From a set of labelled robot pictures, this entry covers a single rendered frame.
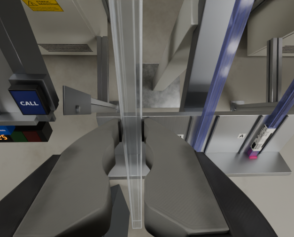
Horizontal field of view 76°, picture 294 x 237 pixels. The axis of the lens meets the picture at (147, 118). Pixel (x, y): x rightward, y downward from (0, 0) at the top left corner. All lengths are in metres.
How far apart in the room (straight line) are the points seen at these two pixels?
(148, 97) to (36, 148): 0.69
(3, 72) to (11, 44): 0.06
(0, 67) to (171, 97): 0.87
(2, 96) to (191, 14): 0.33
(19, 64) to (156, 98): 0.83
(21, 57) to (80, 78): 0.83
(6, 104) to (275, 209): 1.40
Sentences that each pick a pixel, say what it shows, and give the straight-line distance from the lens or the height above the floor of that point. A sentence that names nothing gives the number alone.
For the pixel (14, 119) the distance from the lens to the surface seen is 0.41.
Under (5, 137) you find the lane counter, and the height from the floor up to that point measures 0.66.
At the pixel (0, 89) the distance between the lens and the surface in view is 0.40.
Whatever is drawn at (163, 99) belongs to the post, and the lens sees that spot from 1.08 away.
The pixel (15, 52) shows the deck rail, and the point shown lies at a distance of 0.33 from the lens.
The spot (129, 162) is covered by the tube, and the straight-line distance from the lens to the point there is 0.16.
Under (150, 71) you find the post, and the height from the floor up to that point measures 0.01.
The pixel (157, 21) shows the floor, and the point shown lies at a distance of 1.20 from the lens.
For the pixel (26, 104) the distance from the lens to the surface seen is 0.33.
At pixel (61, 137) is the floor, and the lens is 1.18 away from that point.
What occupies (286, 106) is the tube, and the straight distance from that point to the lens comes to 0.34.
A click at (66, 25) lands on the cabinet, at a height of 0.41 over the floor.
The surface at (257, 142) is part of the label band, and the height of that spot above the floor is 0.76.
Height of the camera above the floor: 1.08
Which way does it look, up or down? 87 degrees down
